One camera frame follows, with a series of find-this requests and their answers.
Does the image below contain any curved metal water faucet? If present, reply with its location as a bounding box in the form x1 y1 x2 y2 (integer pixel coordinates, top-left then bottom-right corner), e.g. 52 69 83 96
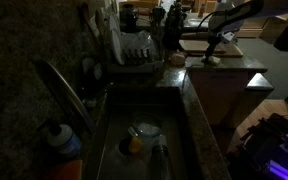
34 59 97 134

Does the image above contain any dark wooden spoon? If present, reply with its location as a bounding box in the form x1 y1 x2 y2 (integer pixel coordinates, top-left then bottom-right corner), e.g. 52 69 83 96
79 2 100 44

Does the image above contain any black knife block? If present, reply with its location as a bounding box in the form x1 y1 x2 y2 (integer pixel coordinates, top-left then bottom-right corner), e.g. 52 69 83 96
163 0 189 52

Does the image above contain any orange dish sponge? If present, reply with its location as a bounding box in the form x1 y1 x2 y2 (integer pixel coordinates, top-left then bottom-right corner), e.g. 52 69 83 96
41 159 84 180

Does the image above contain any plain-sided base cabinet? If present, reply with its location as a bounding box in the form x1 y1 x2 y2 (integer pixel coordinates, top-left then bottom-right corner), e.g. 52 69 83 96
186 66 269 130

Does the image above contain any clear plastic container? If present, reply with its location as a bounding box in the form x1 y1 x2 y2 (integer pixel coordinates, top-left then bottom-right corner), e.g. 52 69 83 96
121 30 159 58

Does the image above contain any pale yellow sponge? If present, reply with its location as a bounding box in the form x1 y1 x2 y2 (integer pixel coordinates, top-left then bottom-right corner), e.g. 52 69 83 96
200 55 222 66

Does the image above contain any light wooden cutting board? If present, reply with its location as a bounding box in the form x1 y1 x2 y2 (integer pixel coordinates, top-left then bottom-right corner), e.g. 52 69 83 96
178 39 227 55

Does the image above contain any small yellow object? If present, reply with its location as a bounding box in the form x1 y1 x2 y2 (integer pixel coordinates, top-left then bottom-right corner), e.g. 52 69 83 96
128 135 144 155

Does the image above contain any white dinner plate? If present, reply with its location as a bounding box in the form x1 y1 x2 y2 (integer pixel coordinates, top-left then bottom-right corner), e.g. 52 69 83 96
110 29 127 67
108 13 122 34

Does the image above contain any wooden drawer cabinet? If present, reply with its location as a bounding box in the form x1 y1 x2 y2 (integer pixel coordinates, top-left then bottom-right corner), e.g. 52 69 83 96
233 13 288 40

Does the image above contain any grey dish rack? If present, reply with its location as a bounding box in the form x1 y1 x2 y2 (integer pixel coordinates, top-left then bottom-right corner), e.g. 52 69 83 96
105 31 167 75

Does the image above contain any dark glass jar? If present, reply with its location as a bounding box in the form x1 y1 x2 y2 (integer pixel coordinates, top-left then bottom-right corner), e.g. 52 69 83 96
118 3 139 33

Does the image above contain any clear glass bowl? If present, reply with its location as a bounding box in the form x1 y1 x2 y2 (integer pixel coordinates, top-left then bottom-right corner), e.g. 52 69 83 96
131 114 164 138

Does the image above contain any large brown cutting board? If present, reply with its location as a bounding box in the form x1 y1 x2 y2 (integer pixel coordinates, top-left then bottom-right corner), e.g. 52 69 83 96
183 40 245 59

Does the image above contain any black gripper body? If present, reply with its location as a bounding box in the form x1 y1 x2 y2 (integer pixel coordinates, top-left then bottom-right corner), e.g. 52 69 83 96
205 32 224 51

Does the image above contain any steel sink basin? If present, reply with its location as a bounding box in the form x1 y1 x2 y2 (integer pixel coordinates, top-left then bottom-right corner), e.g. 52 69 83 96
95 85 193 180

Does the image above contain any blue white soap bottle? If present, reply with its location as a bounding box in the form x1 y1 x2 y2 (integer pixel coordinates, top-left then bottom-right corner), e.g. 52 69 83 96
38 118 83 158

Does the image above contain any black robot stand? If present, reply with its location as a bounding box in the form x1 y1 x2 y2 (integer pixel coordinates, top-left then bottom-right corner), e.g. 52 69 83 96
226 112 288 180

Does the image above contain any cutlery caddy with utensils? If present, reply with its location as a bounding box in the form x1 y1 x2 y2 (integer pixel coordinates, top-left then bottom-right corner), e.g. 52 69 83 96
149 5 167 38

